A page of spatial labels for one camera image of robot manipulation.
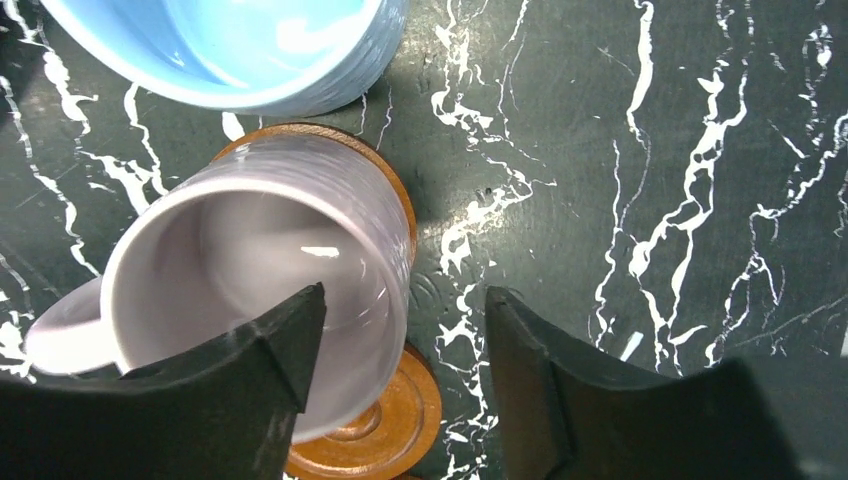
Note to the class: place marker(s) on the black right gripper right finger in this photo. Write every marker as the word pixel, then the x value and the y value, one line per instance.
pixel 570 411

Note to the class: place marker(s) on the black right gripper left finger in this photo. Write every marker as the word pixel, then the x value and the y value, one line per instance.
pixel 225 409

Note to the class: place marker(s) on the brown wooden coaster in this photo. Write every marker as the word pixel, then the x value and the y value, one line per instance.
pixel 387 439

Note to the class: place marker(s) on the lilac textured mug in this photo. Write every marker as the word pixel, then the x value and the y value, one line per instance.
pixel 246 232

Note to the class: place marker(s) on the dark wooden coaster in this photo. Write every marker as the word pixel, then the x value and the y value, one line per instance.
pixel 350 140

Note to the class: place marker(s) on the light blue textured mug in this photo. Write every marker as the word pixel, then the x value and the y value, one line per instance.
pixel 280 58

